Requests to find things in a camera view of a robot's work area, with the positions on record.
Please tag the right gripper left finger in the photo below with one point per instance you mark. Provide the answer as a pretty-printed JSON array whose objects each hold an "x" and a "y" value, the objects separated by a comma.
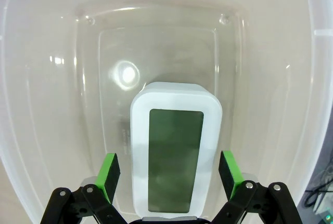
[{"x": 109, "y": 182}]

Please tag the white digital clock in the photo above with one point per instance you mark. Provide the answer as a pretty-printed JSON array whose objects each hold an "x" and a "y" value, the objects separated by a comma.
[{"x": 174, "y": 156}]

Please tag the clear plastic container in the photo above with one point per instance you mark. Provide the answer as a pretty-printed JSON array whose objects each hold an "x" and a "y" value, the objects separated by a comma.
[{"x": 166, "y": 26}]

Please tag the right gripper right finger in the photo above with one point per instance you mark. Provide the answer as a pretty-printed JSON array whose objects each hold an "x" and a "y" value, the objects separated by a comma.
[{"x": 231, "y": 179}]

